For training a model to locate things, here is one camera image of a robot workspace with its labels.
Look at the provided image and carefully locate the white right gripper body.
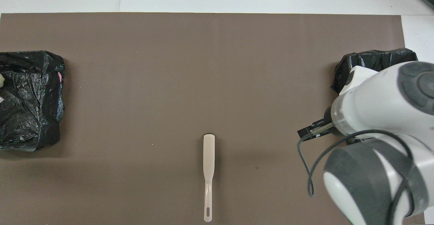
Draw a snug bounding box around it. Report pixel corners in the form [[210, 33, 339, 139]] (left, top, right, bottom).
[[323, 106, 337, 136]]

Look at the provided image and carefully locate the beige hand brush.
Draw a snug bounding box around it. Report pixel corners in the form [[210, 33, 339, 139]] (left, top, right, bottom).
[[203, 134, 216, 223]]

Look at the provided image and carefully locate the black bag lined bin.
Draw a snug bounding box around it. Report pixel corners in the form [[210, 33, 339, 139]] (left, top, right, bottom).
[[332, 48, 419, 94], [0, 51, 65, 151]]

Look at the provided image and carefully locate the brown table mat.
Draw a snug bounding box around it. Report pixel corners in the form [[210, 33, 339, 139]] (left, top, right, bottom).
[[0, 13, 425, 225]]

